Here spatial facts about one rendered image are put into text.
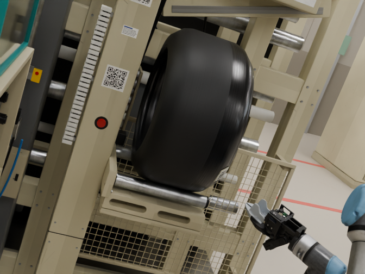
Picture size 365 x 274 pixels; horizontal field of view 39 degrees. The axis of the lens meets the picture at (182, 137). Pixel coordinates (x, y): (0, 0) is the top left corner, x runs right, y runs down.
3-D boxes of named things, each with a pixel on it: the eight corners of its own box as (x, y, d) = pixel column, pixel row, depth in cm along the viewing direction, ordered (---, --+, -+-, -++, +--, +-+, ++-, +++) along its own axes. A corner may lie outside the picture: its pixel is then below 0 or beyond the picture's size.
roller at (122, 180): (113, 179, 172) (114, 168, 175) (109, 187, 175) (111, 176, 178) (209, 204, 180) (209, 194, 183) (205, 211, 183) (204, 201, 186)
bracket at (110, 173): (100, 196, 170) (109, 169, 168) (101, 154, 208) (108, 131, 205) (110, 198, 171) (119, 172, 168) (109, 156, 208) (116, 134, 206)
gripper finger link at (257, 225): (257, 211, 165) (278, 228, 160) (256, 215, 166) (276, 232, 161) (248, 217, 162) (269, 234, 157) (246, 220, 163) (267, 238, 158)
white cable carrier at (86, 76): (61, 142, 175) (101, 5, 163) (62, 137, 180) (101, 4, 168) (74, 145, 176) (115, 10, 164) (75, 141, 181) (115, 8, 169)
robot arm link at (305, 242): (313, 254, 158) (297, 266, 153) (301, 244, 161) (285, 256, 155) (321, 237, 154) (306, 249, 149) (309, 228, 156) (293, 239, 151)
